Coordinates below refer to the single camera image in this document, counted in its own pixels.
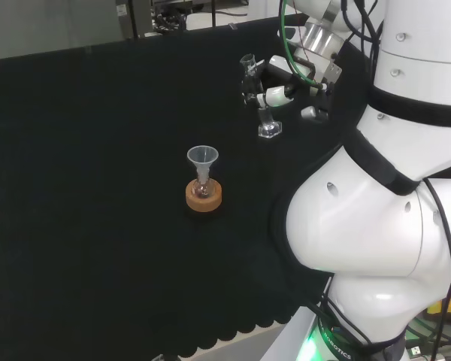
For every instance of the clear plastic funnel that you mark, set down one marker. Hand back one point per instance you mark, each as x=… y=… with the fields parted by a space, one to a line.
x=203 y=156

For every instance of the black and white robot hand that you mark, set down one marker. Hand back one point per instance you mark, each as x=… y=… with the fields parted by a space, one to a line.
x=280 y=95

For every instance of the clear glass graduated cylinder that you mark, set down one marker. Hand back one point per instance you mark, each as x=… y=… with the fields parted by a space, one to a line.
x=267 y=126

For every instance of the black bench cloth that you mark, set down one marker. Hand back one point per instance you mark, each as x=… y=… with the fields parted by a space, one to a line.
x=97 y=169

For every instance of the yellow stop button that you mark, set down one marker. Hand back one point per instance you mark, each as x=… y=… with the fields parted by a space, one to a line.
x=449 y=306

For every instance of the clear round-bottom flask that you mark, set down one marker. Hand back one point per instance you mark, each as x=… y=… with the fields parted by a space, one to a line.
x=203 y=190

